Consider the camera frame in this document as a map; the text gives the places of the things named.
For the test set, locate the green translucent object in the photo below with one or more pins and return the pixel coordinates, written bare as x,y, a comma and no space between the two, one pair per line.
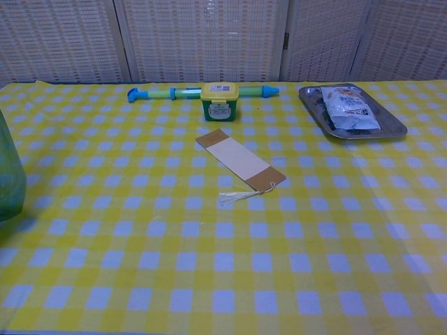
10,174

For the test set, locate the brown cream paper bookmark tassel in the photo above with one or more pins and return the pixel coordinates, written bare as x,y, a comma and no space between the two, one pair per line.
241,162

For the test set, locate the yellow white checkered tablecloth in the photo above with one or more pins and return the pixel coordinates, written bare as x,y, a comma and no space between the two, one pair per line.
223,227

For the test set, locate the yellow lidded green box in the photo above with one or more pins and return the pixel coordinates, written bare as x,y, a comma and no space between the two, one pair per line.
220,103

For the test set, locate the green blue water pump toy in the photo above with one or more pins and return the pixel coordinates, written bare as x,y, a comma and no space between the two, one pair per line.
164,93

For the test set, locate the woven folding screen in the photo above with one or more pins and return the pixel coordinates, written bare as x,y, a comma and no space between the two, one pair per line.
223,38

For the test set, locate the white snack packet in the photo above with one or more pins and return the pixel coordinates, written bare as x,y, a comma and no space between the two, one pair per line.
349,110

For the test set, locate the silver metal tray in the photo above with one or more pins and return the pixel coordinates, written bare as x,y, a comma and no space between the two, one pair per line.
394,129

